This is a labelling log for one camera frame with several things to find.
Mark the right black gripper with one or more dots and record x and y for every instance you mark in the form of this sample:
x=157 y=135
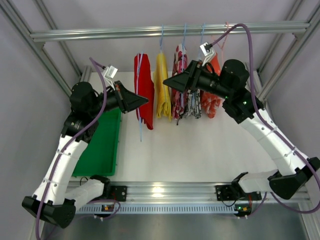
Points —
x=194 y=75

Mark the aluminium frame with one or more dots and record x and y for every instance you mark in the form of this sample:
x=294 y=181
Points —
x=9 y=10
x=286 y=47

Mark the slotted cable duct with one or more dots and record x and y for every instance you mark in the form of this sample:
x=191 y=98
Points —
x=180 y=208

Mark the newspaper print trousers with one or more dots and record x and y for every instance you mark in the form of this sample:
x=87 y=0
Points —
x=193 y=105

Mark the red trousers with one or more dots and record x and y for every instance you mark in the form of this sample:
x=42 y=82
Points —
x=144 y=86

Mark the pink floral trousers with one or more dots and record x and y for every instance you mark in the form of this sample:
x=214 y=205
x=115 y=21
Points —
x=176 y=111

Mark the orange trousers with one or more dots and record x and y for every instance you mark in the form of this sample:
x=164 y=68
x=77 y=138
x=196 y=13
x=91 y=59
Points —
x=211 y=102

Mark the yellow trousers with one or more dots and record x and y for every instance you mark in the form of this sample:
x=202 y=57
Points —
x=163 y=97

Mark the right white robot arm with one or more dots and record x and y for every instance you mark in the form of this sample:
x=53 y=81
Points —
x=292 y=166

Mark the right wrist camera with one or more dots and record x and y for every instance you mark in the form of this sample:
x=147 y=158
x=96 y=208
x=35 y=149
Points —
x=208 y=52

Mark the aluminium hanging rail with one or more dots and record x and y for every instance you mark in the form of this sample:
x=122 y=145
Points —
x=62 y=35

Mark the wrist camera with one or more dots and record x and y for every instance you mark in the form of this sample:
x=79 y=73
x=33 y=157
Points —
x=108 y=74
x=208 y=52

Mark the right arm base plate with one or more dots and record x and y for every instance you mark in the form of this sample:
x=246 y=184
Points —
x=228 y=192

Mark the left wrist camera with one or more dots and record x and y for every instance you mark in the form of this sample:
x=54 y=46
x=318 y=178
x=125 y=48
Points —
x=108 y=74

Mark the left aluminium frame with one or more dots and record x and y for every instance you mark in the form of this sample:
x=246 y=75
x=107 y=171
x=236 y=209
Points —
x=9 y=10

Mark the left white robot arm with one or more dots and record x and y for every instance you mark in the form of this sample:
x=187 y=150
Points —
x=51 y=202

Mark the front aluminium rail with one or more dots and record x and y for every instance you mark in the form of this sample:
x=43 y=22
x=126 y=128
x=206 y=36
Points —
x=170 y=192

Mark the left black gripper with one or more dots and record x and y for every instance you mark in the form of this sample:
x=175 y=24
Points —
x=120 y=97

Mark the green plastic tray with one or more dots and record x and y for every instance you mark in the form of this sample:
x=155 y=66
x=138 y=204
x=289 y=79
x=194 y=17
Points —
x=100 y=156

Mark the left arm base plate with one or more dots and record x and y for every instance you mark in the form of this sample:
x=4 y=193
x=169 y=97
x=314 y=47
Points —
x=118 y=192

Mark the right aluminium frame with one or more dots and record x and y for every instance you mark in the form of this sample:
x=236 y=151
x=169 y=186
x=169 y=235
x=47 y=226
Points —
x=286 y=47

